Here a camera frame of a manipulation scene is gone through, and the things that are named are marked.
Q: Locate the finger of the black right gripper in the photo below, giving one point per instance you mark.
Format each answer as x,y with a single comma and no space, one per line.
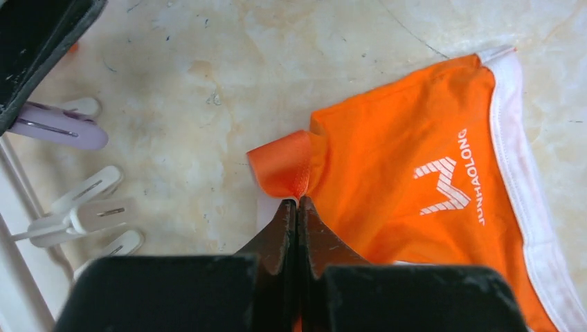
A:
35,35

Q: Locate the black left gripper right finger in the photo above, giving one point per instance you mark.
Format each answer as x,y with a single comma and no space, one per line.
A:
341,291

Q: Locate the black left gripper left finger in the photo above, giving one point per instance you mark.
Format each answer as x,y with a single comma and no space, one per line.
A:
250,290

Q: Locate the orange underwear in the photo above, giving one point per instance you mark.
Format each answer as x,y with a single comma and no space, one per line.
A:
433,169

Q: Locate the white multi-clip hanger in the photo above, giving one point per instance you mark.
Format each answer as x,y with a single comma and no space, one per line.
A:
35,282

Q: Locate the white clothes peg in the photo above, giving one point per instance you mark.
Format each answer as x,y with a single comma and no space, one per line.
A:
82,211

